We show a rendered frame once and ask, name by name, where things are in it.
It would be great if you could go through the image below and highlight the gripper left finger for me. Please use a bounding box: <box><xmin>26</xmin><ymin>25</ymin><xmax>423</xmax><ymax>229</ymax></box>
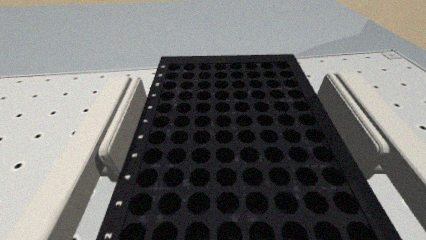
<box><xmin>6</xmin><ymin>76</ymin><xmax>147</xmax><ymax>240</ymax></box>

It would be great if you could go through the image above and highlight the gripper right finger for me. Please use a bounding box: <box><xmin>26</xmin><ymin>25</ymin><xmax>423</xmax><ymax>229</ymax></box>
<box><xmin>317</xmin><ymin>72</ymin><xmax>426</xmax><ymax>232</ymax></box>

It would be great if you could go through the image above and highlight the grey perforated base plate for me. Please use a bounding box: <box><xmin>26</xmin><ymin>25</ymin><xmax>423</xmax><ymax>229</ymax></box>
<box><xmin>0</xmin><ymin>49</ymin><xmax>426</xmax><ymax>240</ymax></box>

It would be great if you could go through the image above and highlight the black well plate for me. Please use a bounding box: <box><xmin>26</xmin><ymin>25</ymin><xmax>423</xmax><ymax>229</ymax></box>
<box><xmin>96</xmin><ymin>54</ymin><xmax>402</xmax><ymax>240</ymax></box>

